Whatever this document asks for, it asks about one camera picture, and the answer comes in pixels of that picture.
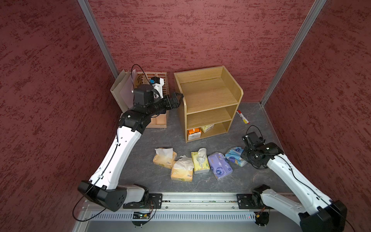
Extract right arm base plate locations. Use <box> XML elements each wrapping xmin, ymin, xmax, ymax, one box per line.
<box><xmin>236</xmin><ymin>193</ymin><xmax>271</xmax><ymax>210</ymax></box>

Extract pink folder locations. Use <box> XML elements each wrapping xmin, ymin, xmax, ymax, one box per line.
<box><xmin>120</xmin><ymin>75</ymin><xmax>134</xmax><ymax>109</ymax></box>

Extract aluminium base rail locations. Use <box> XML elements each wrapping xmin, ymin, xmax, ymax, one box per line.
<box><xmin>83</xmin><ymin>191</ymin><xmax>318</xmax><ymax>212</ymax></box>

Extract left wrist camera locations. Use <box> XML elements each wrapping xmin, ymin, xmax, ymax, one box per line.
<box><xmin>150</xmin><ymin>76</ymin><xmax>165</xmax><ymax>99</ymax></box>

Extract red white marker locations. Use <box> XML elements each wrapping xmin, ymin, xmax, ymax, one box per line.
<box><xmin>237</xmin><ymin>110</ymin><xmax>250</xmax><ymax>124</ymax></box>

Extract orange white tissue box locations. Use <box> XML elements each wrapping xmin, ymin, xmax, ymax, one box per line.
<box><xmin>187</xmin><ymin>128</ymin><xmax>202</xmax><ymax>141</ymax></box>

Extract yellow tissue box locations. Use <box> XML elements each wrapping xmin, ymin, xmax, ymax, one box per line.
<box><xmin>153</xmin><ymin>148</ymin><xmax>177</xmax><ymax>169</ymax></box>
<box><xmin>171</xmin><ymin>156</ymin><xmax>194</xmax><ymax>182</ymax></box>

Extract blue tissue pack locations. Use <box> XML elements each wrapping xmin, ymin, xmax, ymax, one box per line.
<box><xmin>225</xmin><ymin>147</ymin><xmax>247</xmax><ymax>167</ymax></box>

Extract beige plastic file organizer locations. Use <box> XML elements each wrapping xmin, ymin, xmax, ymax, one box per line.
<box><xmin>135</xmin><ymin>72</ymin><xmax>170</xmax><ymax>129</ymax></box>

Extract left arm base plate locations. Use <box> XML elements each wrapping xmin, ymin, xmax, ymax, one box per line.
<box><xmin>122</xmin><ymin>193</ymin><xmax>163</xmax><ymax>210</ymax></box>

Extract wooden three-tier shelf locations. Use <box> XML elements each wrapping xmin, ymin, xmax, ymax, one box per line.
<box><xmin>174</xmin><ymin>66</ymin><xmax>243</xmax><ymax>143</ymax></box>

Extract small green yellow tissue pack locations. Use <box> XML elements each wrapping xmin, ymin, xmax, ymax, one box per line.
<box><xmin>200</xmin><ymin>124</ymin><xmax>214</xmax><ymax>133</ymax></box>

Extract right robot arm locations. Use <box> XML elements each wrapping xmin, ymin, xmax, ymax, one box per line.
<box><xmin>241</xmin><ymin>139</ymin><xmax>347</xmax><ymax>232</ymax></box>

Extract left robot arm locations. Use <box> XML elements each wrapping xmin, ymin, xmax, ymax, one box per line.
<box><xmin>78</xmin><ymin>85</ymin><xmax>184</xmax><ymax>212</ymax></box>

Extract yellow-green tissue pack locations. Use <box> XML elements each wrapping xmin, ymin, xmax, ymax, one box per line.
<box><xmin>191</xmin><ymin>148</ymin><xmax>210</xmax><ymax>174</ymax></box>

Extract purple tissue pack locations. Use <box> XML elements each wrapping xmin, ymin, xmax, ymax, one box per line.
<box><xmin>208</xmin><ymin>152</ymin><xmax>233</xmax><ymax>180</ymax></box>

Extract grey cardboard folder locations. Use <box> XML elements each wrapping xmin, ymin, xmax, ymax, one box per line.
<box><xmin>110</xmin><ymin>70</ymin><xmax>131</xmax><ymax>113</ymax></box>

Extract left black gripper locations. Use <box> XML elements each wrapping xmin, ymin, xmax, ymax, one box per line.
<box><xmin>147</xmin><ymin>92</ymin><xmax>184</xmax><ymax>116</ymax></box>

